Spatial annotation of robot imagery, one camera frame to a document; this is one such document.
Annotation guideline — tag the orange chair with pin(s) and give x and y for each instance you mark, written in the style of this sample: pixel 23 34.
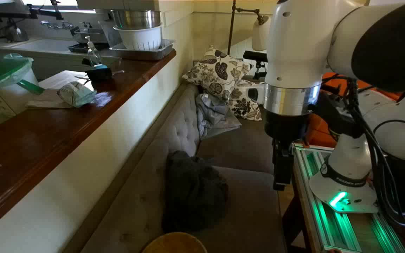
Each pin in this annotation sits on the orange chair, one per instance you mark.
pixel 316 131

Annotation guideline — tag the metal baking tray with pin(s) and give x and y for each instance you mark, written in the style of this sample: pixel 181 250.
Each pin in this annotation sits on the metal baking tray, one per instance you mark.
pixel 146 53

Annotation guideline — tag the sheet of paper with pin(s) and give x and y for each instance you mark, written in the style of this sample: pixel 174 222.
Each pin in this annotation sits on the sheet of paper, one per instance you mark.
pixel 56 86

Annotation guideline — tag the steel kettle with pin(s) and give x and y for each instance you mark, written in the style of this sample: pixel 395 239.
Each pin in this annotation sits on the steel kettle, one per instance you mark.
pixel 14 33

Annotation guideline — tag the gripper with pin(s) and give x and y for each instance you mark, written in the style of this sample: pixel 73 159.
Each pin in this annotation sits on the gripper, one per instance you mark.
pixel 286 124

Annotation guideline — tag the black tape dispenser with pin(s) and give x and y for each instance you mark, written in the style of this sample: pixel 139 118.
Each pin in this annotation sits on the black tape dispenser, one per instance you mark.
pixel 98 73

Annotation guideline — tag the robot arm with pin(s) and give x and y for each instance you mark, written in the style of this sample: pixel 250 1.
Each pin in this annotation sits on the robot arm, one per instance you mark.
pixel 301 42

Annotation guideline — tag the camera on tripod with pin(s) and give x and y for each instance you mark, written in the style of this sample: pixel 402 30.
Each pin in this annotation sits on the camera on tripod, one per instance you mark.
pixel 257 58

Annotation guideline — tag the white bin with green lid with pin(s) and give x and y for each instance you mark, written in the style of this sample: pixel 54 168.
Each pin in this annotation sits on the white bin with green lid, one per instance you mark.
pixel 5 79

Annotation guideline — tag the small leaf print pillow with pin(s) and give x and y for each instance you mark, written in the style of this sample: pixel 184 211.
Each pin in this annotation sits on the small leaf print pillow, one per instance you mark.
pixel 243 102

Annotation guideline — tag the folded face mask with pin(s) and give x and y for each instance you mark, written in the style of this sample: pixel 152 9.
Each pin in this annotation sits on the folded face mask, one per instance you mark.
pixel 76 93

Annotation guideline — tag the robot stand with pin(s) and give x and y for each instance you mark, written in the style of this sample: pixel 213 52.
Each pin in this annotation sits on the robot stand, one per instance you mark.
pixel 346 232

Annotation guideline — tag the floor lamp with white shade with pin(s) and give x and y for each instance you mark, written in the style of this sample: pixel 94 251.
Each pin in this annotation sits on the floor lamp with white shade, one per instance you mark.
pixel 260 33

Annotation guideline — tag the wooden counter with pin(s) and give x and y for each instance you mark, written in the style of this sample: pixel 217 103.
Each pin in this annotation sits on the wooden counter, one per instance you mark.
pixel 47 133

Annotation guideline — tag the large leaf print pillow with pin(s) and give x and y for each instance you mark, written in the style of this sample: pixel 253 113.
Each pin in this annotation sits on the large leaf print pillow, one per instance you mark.
pixel 216 72

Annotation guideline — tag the white colander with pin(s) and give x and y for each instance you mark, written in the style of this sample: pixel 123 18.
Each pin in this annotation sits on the white colander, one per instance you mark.
pixel 141 38

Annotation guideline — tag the wooden bowl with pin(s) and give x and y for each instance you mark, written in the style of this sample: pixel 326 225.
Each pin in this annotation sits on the wooden bowl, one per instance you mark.
pixel 174 244

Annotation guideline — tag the chrome tap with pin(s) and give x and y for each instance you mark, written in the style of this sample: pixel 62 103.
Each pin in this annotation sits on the chrome tap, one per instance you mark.
pixel 56 24

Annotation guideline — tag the window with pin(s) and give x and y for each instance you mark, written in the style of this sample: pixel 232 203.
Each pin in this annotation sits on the window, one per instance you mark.
pixel 47 4

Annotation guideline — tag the black tray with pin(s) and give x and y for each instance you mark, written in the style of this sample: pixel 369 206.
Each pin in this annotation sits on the black tray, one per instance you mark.
pixel 81 47

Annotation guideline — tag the steel mixing bowl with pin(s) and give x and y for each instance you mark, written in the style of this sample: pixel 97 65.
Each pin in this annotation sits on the steel mixing bowl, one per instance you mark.
pixel 135 18

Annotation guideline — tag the clear soap pump bottle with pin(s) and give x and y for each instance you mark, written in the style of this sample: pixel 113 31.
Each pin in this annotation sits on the clear soap pump bottle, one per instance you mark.
pixel 92 54

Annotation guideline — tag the light grey blanket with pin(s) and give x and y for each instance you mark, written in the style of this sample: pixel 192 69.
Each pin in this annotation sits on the light grey blanket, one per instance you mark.
pixel 213 114

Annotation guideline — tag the dark grey jersey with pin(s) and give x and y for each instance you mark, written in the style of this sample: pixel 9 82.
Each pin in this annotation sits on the dark grey jersey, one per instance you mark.
pixel 193 191

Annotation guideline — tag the grey tufted sofa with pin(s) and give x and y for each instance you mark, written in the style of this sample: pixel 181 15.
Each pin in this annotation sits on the grey tufted sofa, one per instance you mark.
pixel 244 218

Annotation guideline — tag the steel dish container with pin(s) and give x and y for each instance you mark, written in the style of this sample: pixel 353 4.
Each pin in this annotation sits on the steel dish container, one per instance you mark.
pixel 90 35

